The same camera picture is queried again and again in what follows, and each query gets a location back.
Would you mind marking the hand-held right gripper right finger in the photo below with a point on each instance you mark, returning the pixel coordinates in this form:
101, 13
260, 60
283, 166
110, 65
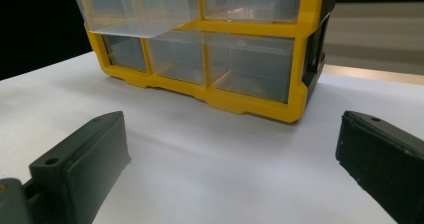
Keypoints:
383, 164

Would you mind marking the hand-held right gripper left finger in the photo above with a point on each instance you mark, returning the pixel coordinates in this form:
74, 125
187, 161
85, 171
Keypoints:
83, 170

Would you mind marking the yellow and black organizer cabinet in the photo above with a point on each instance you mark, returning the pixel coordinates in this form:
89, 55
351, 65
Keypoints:
253, 107

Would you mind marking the clear plastic drawer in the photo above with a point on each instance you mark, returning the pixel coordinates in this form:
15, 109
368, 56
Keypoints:
133, 14

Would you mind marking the set of clear cabinet drawers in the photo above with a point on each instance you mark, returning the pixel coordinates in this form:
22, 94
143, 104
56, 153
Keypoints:
250, 67

